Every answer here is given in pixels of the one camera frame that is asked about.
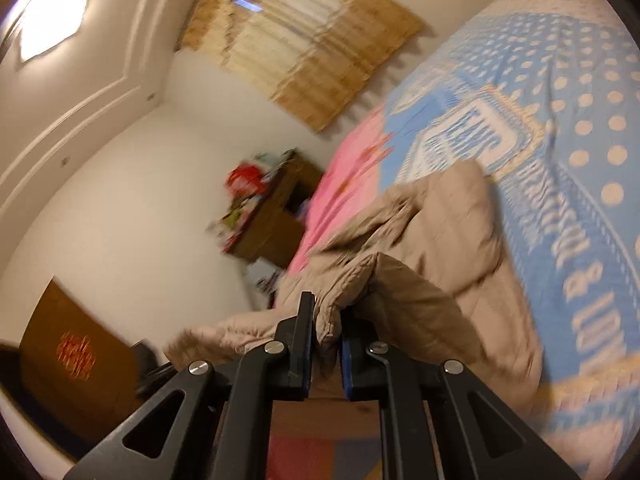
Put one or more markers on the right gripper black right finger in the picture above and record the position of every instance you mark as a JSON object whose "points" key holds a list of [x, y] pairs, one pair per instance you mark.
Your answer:
{"points": [[439, 421]]}

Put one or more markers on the pink knitted blanket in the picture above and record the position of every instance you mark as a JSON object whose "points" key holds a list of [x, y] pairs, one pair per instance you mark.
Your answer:
{"points": [[349, 184]]}

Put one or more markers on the ceiling light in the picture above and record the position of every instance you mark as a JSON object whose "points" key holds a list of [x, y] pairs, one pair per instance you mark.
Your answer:
{"points": [[47, 23]]}

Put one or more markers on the blue patterned bed blanket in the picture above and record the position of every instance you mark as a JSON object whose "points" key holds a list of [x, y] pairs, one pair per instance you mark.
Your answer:
{"points": [[544, 94]]}

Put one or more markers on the dark wooden cabinet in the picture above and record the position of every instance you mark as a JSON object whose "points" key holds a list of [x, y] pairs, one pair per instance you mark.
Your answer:
{"points": [[275, 227]]}

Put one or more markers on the beige quilted puffer jacket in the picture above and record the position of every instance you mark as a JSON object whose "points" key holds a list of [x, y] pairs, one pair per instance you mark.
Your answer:
{"points": [[426, 264]]}

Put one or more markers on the white paper bag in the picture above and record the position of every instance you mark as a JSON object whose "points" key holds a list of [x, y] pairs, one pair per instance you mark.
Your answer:
{"points": [[262, 280]]}

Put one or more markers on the dark brown wooden door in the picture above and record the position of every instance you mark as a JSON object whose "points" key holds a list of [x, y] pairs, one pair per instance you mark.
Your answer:
{"points": [[75, 369]]}

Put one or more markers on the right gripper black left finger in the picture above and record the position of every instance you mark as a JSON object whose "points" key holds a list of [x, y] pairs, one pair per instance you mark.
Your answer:
{"points": [[211, 422]]}

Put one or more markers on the yellow patterned curtain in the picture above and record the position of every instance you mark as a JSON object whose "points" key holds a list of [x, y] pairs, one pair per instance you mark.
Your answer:
{"points": [[310, 57]]}

